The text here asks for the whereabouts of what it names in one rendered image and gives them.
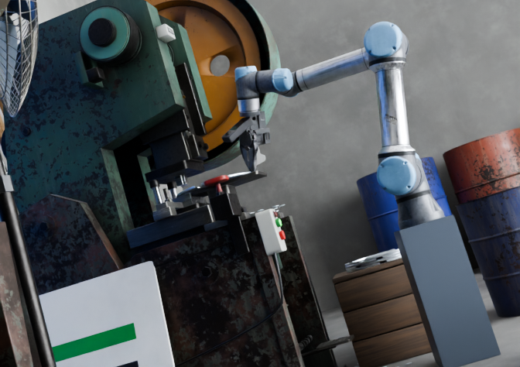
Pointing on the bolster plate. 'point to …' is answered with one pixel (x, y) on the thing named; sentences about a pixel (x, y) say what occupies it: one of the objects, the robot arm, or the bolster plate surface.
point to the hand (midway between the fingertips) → (251, 169)
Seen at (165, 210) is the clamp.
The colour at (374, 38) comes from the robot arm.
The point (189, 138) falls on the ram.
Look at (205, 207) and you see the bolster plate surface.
